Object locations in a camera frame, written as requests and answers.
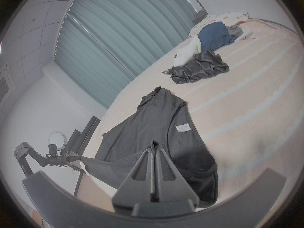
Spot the pile of clothes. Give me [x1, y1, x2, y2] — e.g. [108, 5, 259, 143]
[174, 22, 256, 67]

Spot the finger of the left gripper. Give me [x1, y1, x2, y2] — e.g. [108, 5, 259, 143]
[68, 152, 82, 163]

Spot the round mirror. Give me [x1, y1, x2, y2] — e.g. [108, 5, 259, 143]
[49, 131, 66, 147]

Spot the white printed pillow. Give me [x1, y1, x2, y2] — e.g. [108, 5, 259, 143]
[189, 12, 248, 37]

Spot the black shiny garment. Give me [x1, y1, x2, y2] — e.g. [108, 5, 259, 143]
[162, 49, 229, 84]

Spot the black T-shirt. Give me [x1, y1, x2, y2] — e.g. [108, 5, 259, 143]
[79, 86, 219, 205]

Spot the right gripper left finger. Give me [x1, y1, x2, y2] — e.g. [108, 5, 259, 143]
[112, 147, 154, 214]

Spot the grey bedside table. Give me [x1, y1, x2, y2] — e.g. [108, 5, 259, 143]
[194, 11, 206, 23]

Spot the blue-green curtain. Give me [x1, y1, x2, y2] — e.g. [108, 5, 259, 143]
[66, 0, 202, 78]
[53, 16, 137, 110]

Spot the bed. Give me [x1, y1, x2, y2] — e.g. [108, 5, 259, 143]
[74, 0, 304, 213]

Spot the black dressing table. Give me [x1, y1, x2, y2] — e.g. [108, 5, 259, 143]
[65, 128, 82, 156]

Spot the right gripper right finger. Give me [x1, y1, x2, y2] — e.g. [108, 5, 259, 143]
[155, 147, 200, 208]

